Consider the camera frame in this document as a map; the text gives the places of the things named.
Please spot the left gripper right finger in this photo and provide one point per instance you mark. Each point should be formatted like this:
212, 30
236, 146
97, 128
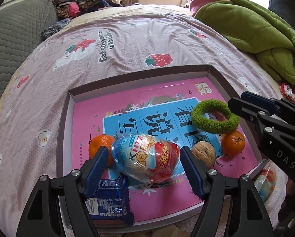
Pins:
195, 171

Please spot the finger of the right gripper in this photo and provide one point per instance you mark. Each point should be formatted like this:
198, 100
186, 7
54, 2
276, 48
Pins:
264, 103
245, 110

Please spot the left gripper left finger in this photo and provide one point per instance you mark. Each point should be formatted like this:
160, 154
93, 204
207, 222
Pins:
92, 171

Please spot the brown walnut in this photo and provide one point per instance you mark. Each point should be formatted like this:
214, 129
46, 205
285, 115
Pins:
205, 152

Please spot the blue red toy egg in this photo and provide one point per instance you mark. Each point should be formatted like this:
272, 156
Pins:
146, 158

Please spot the red white candy wrapper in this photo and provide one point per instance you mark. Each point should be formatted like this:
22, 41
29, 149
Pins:
287, 92

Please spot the blue snack packet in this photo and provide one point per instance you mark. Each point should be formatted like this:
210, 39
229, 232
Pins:
112, 199

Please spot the small orange tangerine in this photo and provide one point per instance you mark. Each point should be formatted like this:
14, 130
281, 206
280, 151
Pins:
233, 143

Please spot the green fleece blanket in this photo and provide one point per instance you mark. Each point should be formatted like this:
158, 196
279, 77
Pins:
253, 29

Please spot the black television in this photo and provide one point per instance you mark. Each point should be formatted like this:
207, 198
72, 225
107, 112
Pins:
283, 9

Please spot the pink pillow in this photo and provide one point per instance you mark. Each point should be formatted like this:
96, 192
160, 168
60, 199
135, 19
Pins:
195, 5

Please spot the pink strawberry bedsheet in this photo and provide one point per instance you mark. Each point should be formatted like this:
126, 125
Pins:
96, 46

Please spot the dark patterned cushion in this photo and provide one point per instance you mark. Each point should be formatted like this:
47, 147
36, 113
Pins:
54, 28

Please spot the grey quilted headboard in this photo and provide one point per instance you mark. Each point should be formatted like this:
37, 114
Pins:
21, 25

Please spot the clothes pile beside bed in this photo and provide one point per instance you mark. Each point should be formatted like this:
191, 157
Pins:
74, 8

